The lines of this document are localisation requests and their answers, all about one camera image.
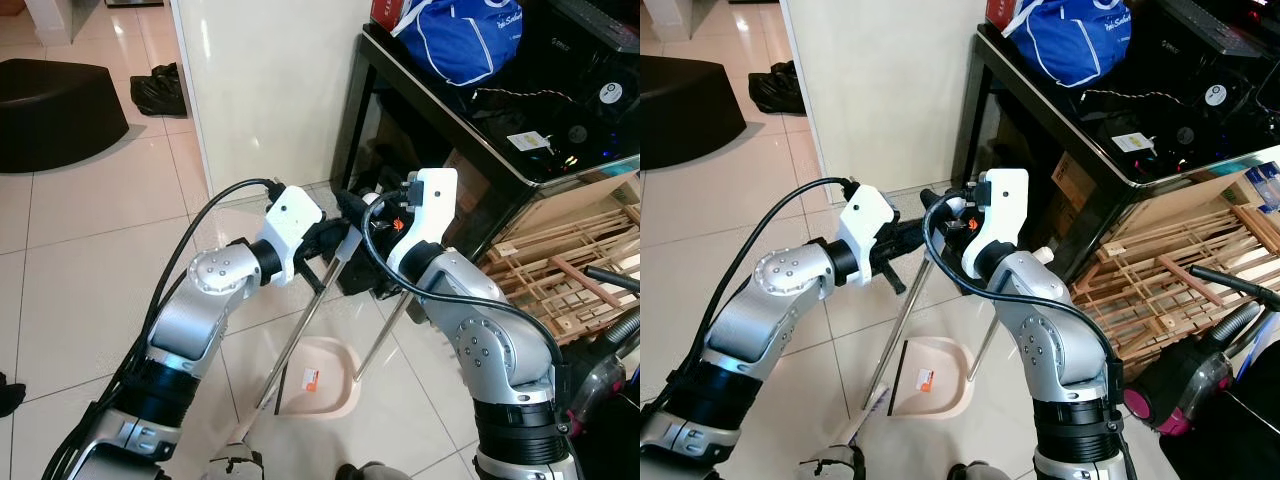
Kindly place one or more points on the black glossy cabinet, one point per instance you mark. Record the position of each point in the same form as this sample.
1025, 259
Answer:
470, 130
1100, 130

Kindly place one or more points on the white label card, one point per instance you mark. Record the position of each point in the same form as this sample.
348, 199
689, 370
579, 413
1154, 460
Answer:
1133, 142
528, 140

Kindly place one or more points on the wooden slatted rack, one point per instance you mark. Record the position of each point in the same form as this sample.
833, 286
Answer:
560, 260
1160, 280

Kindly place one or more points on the black plastic bag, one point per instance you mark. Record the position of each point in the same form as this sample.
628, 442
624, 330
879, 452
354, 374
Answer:
780, 90
160, 92

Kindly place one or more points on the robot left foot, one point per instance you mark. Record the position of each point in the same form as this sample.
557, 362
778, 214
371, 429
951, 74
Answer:
235, 465
830, 465

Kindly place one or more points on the red box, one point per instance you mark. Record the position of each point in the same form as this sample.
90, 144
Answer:
385, 12
1000, 10

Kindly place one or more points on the blue white fabric bag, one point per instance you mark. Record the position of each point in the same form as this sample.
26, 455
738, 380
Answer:
1075, 40
460, 40

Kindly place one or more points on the black ottoman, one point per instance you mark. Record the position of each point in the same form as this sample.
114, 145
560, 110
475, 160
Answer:
685, 115
50, 115

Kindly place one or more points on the blue white box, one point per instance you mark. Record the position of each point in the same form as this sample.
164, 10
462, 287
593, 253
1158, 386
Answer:
1262, 185

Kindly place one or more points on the black shoe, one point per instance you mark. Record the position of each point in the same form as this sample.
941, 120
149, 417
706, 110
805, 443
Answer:
10, 395

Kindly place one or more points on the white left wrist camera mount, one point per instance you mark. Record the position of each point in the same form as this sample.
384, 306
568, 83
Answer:
868, 215
292, 215

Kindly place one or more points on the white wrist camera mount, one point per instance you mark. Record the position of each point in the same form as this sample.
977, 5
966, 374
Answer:
422, 212
292, 215
1000, 210
868, 215

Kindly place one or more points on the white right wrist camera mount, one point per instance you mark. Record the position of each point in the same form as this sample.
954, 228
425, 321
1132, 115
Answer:
1000, 210
422, 212

